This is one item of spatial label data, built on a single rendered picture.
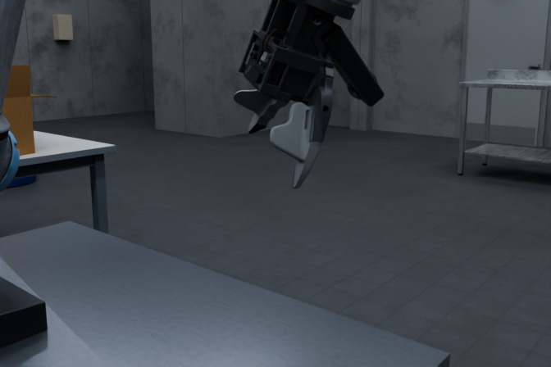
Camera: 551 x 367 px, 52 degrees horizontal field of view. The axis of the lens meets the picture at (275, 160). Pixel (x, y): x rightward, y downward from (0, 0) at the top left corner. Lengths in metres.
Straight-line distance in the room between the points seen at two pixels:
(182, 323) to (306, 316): 0.18
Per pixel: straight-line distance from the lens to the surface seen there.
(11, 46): 0.92
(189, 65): 8.48
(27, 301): 0.86
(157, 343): 0.80
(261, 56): 0.61
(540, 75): 6.32
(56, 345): 0.83
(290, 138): 0.61
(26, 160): 2.52
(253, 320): 0.84
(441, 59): 8.49
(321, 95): 0.61
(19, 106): 2.57
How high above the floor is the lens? 1.21
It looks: 11 degrees down
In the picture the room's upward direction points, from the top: straight up
